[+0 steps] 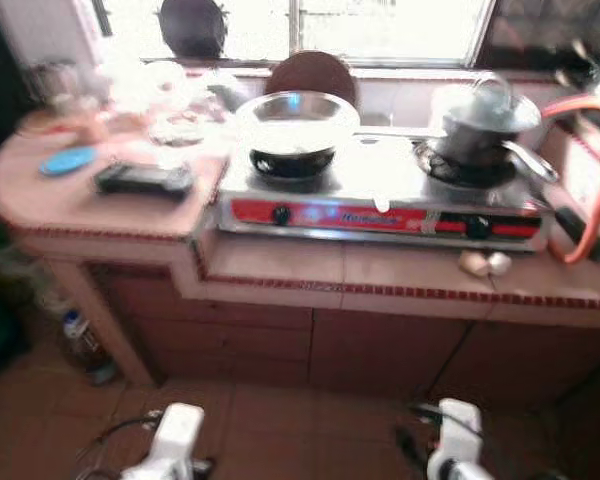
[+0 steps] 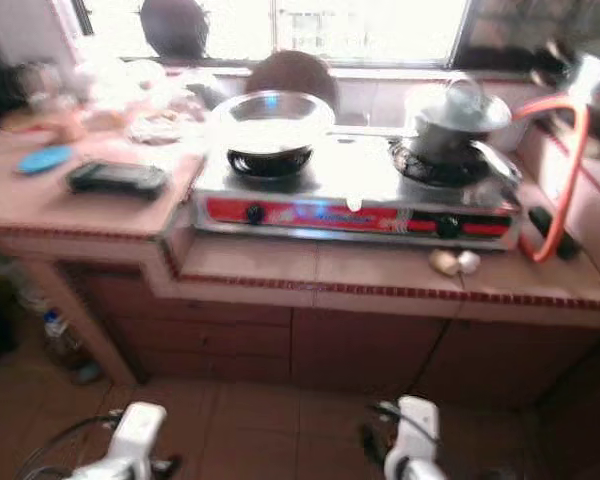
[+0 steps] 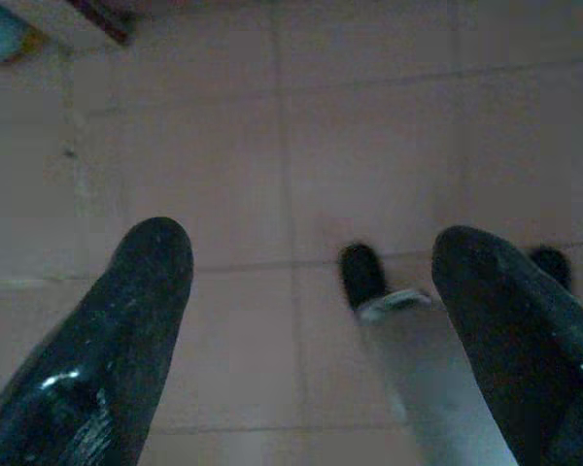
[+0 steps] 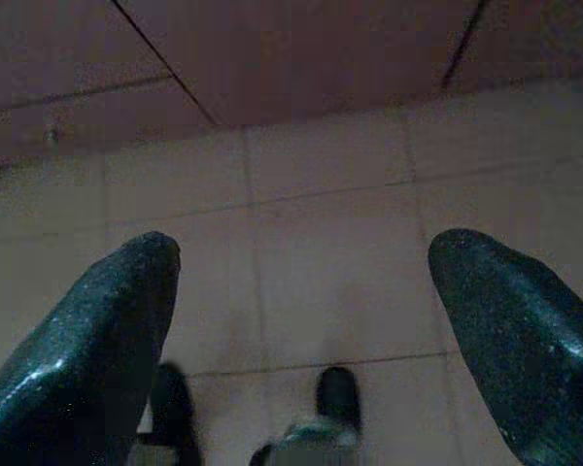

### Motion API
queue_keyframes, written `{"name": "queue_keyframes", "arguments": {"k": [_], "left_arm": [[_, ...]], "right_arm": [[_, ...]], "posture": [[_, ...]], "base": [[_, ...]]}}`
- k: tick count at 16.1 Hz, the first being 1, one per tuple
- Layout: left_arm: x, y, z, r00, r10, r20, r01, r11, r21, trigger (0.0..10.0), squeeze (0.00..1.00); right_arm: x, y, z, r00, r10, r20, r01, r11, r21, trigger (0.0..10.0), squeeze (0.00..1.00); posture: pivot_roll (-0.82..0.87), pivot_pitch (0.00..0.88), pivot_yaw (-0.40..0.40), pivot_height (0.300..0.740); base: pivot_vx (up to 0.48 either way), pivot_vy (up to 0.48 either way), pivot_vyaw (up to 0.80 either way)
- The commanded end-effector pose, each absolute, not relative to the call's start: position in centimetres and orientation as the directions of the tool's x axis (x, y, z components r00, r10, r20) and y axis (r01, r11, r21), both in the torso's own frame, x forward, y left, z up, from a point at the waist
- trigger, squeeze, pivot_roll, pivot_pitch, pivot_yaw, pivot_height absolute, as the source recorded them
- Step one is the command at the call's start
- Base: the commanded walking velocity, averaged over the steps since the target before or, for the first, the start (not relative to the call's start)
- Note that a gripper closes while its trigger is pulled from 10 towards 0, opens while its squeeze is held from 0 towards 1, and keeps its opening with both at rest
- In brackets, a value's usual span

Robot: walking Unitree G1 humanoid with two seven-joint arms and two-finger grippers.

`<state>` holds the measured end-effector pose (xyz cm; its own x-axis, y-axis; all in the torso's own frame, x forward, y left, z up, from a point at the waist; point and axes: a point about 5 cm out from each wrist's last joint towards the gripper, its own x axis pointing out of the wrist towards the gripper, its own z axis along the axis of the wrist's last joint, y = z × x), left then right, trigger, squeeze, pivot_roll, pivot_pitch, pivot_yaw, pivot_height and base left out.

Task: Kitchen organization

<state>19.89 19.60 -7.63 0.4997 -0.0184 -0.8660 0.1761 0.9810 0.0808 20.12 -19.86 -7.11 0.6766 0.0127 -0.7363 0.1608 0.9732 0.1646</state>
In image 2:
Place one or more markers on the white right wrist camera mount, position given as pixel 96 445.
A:
pixel 415 440

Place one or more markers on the black flat device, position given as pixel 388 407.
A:
pixel 120 180

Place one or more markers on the round brown board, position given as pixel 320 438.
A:
pixel 295 72

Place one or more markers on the steel gas stove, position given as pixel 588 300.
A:
pixel 350 215

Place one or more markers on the clear plastic bottle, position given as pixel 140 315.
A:
pixel 60 335

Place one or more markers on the blue round lid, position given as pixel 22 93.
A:
pixel 45 160

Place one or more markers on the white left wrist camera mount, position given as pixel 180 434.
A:
pixel 140 435

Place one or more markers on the lidded steel saucepan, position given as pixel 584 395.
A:
pixel 460 120

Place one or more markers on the dark hanging pan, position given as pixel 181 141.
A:
pixel 172 25

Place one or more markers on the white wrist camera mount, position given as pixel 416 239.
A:
pixel 140 435
pixel 415 440

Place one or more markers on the bright window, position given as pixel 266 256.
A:
pixel 360 30

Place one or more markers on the wide steel pan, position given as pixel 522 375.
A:
pixel 270 115

